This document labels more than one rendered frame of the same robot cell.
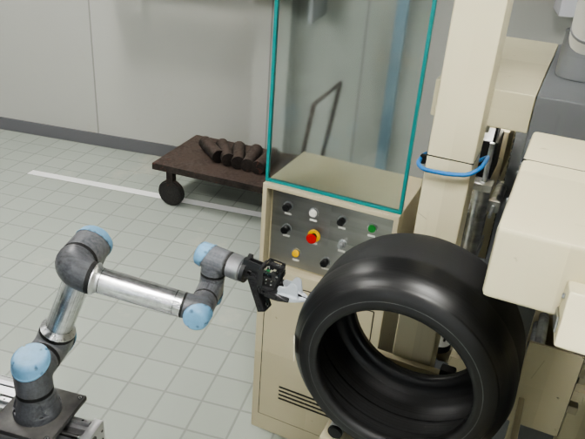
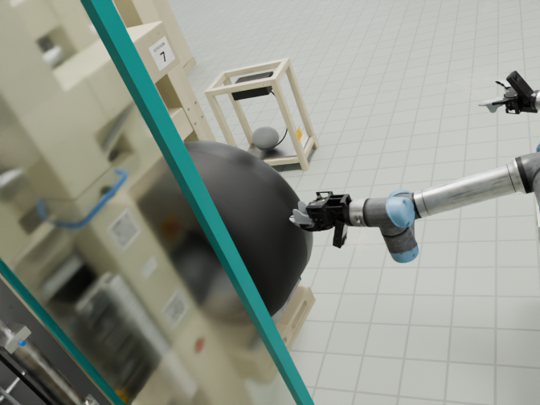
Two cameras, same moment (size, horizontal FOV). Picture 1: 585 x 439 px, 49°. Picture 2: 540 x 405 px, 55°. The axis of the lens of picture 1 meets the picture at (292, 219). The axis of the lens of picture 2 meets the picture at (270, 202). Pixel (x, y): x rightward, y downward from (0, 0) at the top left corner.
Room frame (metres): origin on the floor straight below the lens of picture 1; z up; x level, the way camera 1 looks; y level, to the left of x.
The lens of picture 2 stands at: (2.68, 0.31, 2.14)
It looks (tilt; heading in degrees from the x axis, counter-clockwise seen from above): 33 degrees down; 199
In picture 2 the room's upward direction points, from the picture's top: 23 degrees counter-clockwise
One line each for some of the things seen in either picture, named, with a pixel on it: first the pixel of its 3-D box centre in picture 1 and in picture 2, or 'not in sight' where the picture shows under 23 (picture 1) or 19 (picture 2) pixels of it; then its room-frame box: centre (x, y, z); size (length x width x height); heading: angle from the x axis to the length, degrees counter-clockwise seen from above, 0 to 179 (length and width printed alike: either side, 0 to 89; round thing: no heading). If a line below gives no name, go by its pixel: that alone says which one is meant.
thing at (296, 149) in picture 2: not in sight; (264, 120); (-0.98, -0.74, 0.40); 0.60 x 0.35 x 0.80; 77
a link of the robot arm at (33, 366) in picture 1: (32, 368); not in sight; (1.56, 0.78, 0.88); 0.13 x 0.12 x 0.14; 174
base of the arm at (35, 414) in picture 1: (36, 398); not in sight; (1.55, 0.78, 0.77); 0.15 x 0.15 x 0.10
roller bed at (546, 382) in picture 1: (547, 370); not in sight; (1.54, -0.80, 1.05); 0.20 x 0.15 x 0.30; 157
